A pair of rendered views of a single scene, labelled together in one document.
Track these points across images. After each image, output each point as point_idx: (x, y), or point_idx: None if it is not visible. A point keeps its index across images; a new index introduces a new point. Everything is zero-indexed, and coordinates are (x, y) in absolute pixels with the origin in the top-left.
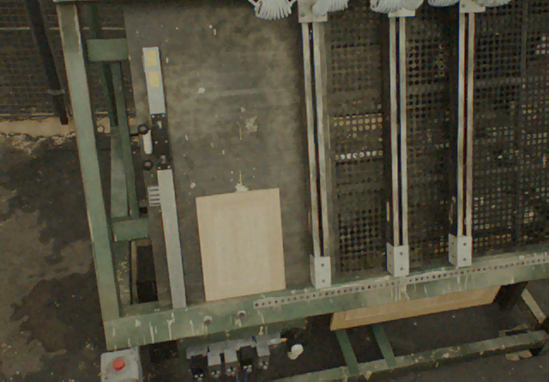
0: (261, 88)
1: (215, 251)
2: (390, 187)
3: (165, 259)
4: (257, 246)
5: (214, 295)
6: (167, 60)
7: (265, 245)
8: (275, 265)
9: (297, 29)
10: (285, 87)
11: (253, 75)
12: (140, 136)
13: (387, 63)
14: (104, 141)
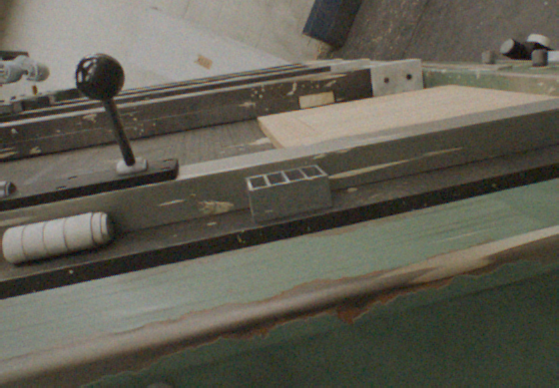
0: (47, 167)
1: (424, 116)
2: (251, 83)
3: (523, 154)
4: (384, 105)
5: (541, 98)
6: None
7: (376, 104)
8: (412, 93)
9: None
10: (63, 156)
11: (11, 176)
12: (30, 271)
13: None
14: None
